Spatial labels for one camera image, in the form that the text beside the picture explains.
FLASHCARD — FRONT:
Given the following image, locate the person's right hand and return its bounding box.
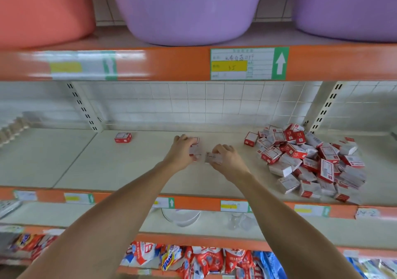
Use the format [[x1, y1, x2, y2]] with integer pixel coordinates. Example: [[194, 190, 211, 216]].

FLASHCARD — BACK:
[[208, 143, 252, 184]]

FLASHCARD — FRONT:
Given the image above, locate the person's left hand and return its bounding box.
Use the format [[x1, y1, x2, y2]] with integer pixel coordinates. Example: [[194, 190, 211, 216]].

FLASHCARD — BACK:
[[161, 134, 201, 174]]

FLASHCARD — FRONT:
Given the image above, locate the pile of red white boxes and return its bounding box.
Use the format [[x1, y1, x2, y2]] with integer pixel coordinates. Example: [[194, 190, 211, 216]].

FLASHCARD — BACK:
[[243, 122, 367, 203]]

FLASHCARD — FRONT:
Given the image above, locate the white shelf with orange edges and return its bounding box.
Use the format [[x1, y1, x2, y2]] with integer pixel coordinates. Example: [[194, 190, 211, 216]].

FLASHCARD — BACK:
[[0, 22, 397, 279]]

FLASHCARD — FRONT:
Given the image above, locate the person's right forearm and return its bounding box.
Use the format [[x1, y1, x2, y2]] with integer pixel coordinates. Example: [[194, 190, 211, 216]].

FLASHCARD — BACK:
[[228, 170, 364, 279]]

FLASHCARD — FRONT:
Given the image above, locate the person's left forearm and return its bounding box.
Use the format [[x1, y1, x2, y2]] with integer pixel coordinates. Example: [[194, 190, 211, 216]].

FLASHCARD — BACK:
[[19, 161, 177, 279]]

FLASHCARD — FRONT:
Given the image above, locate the white perforated shelf upright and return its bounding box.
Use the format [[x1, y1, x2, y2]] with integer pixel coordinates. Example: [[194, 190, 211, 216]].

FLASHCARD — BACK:
[[65, 81, 105, 133], [306, 81, 344, 134]]

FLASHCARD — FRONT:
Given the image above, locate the small price label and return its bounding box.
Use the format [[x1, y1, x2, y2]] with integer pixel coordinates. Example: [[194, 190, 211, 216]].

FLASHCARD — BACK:
[[13, 190, 38, 201], [220, 199, 253, 214], [293, 204, 331, 218], [153, 196, 176, 210], [63, 192, 96, 205]]

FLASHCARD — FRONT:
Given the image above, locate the cluster of clear glasses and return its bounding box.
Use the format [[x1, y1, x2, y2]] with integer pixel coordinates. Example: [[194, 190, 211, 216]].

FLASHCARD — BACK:
[[225, 213, 248, 231]]

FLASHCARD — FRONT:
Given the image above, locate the pile of small colourful packets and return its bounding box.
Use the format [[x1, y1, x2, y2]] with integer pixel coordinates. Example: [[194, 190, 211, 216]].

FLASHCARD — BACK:
[[6, 231, 256, 279]]

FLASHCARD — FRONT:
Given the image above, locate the large label with green arrow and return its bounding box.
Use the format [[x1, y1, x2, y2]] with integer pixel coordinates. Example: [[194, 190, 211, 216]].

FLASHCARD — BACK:
[[210, 46, 290, 82], [36, 51, 119, 81]]

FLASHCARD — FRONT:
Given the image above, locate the white handwritten label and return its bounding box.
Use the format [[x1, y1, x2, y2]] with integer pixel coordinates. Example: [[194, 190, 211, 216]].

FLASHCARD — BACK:
[[354, 207, 383, 220]]

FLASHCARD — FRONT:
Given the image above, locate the purple plastic basin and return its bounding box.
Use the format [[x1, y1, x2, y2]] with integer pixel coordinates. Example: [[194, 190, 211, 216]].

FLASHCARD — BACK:
[[103, 0, 268, 46], [289, 0, 397, 44]]

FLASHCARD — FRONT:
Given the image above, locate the row of beige bundles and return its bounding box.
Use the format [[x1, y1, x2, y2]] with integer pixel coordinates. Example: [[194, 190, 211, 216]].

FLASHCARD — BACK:
[[0, 116, 32, 148]]

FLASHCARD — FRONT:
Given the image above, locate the orange plastic basin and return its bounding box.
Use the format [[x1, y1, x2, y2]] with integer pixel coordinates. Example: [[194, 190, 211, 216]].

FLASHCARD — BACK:
[[0, 0, 98, 49]]

